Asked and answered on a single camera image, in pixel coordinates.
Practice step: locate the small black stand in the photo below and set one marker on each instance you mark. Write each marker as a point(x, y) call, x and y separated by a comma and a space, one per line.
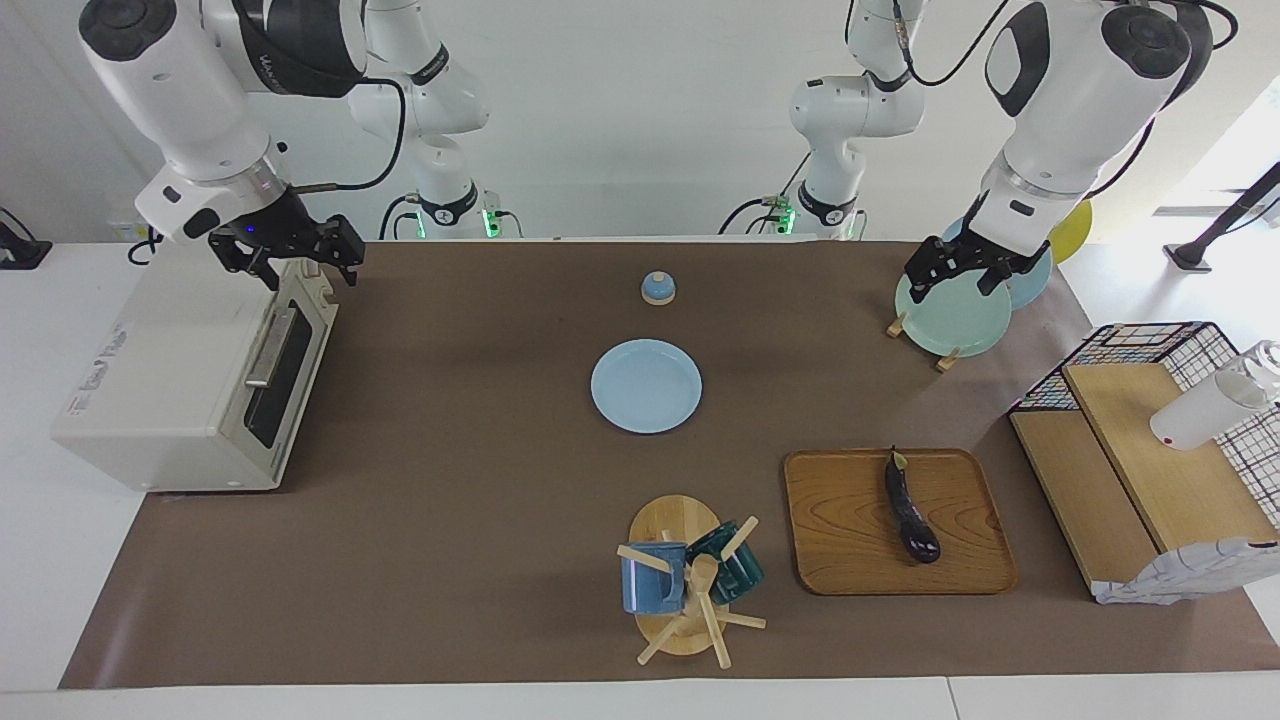
point(18, 252)

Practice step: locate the large light blue plate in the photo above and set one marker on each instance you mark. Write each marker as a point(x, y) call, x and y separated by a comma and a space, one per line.
point(1030, 285)

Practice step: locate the dark green mug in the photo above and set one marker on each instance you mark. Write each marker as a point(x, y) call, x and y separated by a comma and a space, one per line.
point(742, 575)

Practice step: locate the white patterned cloth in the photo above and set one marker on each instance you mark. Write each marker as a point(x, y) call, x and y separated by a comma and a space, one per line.
point(1190, 572)

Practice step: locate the wooden mug tree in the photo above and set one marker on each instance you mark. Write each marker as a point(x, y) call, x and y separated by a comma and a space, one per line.
point(672, 520)

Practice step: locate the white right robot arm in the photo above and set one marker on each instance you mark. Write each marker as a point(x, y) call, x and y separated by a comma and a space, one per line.
point(180, 90)

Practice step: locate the small blue bell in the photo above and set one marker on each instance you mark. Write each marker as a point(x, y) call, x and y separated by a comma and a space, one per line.
point(658, 289)

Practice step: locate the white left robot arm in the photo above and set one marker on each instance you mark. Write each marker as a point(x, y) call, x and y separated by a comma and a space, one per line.
point(1080, 100)

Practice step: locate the yellow plate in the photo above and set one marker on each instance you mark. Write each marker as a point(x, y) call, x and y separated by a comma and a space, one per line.
point(1075, 230)

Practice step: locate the white cup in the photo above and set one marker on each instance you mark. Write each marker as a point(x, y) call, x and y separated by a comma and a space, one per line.
point(1200, 415)

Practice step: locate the blue mug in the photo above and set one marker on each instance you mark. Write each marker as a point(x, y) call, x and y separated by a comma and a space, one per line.
point(650, 585)

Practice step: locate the brown table mat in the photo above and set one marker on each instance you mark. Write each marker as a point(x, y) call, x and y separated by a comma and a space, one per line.
point(450, 500)

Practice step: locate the wooden shelf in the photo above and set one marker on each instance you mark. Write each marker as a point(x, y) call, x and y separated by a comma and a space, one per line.
point(1170, 470)

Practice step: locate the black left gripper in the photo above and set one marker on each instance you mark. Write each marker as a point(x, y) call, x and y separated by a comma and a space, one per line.
point(975, 258)

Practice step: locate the white toaster oven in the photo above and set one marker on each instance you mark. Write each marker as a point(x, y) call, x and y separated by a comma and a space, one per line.
point(160, 380)

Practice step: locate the purple eggplant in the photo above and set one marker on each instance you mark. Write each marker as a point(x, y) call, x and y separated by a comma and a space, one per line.
point(905, 505)

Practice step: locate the glass oven door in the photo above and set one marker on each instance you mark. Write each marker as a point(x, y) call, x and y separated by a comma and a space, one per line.
point(300, 350)

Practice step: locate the pale green plate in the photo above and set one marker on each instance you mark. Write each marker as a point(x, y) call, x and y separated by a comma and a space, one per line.
point(950, 320)

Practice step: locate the wooden plate rack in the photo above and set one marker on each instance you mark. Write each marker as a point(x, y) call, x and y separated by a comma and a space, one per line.
point(948, 361)

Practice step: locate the small light blue plate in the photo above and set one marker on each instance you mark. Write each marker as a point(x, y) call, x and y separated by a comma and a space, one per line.
point(646, 386)

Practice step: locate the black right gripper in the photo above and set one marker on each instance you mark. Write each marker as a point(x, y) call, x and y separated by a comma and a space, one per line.
point(285, 235)

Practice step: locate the wooden tray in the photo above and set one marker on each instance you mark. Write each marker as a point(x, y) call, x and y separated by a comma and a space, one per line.
point(840, 520)

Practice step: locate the long black stand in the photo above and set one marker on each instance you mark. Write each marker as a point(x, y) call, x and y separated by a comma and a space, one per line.
point(1225, 222)

